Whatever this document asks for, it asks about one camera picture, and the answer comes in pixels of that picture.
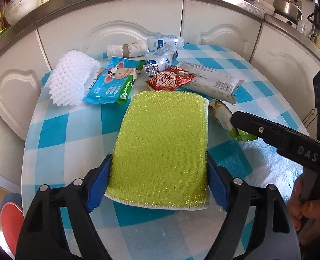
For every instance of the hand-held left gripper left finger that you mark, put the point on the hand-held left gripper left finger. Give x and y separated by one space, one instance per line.
99 187

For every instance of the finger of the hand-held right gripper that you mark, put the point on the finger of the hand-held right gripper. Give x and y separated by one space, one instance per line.
260 128

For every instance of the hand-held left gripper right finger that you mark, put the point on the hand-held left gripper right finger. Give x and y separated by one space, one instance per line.
216 187

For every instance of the green and white wrapper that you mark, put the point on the green and white wrapper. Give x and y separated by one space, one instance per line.
221 112

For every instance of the long white snack wrapper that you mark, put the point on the long white snack wrapper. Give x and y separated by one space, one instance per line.
214 82

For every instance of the yellow-green scouring sponge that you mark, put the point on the yellow-green scouring sponge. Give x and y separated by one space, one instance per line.
160 146

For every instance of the red plastic basin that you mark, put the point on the red plastic basin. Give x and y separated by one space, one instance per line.
12 224

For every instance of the red snack wrapper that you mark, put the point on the red snack wrapper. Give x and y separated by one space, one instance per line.
170 80

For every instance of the white plastic bottle foil lid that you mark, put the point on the white plastic bottle foil lid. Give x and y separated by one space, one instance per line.
162 59

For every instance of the white plastic bottle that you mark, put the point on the white plastic bottle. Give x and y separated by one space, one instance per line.
162 42

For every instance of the person's right hand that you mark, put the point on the person's right hand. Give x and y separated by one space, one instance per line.
317 208

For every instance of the blue checked tablecloth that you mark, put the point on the blue checked tablecloth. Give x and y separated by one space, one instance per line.
68 130

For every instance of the white cabinet door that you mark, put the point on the white cabinet door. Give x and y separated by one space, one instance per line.
95 32
11 86
219 24
284 59

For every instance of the blue plastic basin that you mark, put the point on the blue plastic basin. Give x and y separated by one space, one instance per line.
9 199

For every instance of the blue wet wipes packet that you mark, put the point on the blue wet wipes packet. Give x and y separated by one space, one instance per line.
111 84

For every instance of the white foam fruit net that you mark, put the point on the white foam fruit net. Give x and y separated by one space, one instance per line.
70 78

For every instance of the patterned white bowl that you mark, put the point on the patterned white bowl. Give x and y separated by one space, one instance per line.
258 4

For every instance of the steel pot with lid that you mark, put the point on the steel pot with lid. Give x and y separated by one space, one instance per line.
287 6

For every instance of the white ceramic bowl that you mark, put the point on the white ceramic bowl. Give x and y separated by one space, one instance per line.
20 4

